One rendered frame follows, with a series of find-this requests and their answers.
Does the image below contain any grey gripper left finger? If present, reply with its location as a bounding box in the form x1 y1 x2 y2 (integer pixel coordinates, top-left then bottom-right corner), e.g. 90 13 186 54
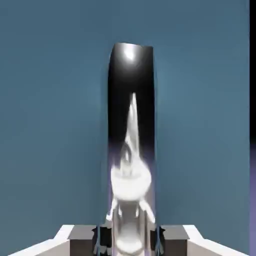
7 224 113 256

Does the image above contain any blue painted cabinet door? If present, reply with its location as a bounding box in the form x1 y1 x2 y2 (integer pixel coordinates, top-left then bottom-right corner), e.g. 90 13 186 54
0 0 251 256

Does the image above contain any shiny dark curved metal handle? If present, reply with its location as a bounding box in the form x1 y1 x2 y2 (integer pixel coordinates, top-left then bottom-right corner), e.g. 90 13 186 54
105 42 157 256

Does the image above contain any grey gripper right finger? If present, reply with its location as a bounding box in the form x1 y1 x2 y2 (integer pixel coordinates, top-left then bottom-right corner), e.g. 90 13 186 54
150 224 249 256

